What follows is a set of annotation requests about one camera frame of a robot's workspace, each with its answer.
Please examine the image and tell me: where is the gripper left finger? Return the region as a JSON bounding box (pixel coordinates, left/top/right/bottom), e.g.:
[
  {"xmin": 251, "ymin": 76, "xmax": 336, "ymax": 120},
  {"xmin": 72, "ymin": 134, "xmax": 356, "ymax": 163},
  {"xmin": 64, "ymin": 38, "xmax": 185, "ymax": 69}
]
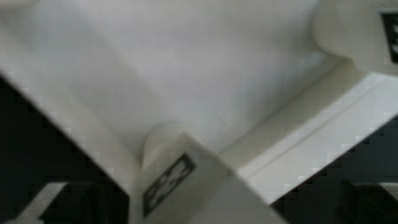
[{"xmin": 11, "ymin": 182, "xmax": 128, "ymax": 224}]

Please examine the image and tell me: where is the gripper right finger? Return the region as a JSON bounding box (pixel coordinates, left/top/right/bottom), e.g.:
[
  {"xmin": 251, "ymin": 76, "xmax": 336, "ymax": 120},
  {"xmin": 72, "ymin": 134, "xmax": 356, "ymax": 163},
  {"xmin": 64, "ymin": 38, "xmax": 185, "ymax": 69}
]
[{"xmin": 340, "ymin": 180, "xmax": 398, "ymax": 224}]

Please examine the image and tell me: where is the white table leg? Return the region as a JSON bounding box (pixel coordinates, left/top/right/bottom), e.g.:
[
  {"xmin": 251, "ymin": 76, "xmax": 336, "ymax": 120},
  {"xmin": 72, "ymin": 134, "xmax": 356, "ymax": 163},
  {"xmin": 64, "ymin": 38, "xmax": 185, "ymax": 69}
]
[
  {"xmin": 143, "ymin": 123, "xmax": 288, "ymax": 224},
  {"xmin": 313, "ymin": 0, "xmax": 398, "ymax": 76}
]

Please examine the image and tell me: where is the white square tabletop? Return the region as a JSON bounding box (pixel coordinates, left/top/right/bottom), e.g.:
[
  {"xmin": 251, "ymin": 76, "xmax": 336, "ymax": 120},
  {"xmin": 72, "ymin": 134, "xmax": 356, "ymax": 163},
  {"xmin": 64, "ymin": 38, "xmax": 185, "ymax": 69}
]
[{"xmin": 0, "ymin": 0, "xmax": 398, "ymax": 200}]

